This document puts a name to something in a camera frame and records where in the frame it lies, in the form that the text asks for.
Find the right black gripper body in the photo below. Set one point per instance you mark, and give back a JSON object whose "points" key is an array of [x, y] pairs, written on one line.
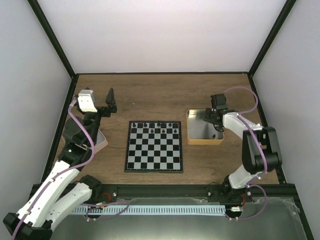
{"points": [[209, 118]]}

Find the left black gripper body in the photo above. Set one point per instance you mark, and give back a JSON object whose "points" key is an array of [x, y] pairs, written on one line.
{"points": [[106, 111]]}

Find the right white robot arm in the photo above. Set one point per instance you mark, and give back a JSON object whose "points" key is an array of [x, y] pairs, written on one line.
{"points": [[260, 151]]}

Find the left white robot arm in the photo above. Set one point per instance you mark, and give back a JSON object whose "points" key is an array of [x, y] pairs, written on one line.
{"points": [[42, 213]]}

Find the yellow tin of black pieces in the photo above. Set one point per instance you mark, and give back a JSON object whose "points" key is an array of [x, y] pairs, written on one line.
{"points": [[200, 132]]}

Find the pink tin of white pieces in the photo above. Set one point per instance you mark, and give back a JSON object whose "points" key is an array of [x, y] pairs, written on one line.
{"points": [[101, 142]]}

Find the black and white chessboard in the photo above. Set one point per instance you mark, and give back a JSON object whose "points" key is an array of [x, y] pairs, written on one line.
{"points": [[154, 152]]}

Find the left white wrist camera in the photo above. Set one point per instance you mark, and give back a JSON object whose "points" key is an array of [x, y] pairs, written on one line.
{"points": [[86, 101]]}

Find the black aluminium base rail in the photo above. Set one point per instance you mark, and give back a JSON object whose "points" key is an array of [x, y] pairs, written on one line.
{"points": [[132, 191]]}

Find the light blue slotted cable duct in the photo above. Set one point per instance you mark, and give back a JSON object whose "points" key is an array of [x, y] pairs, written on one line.
{"points": [[153, 210]]}

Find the black cage frame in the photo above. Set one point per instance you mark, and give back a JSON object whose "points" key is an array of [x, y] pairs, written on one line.
{"points": [[280, 20]]}

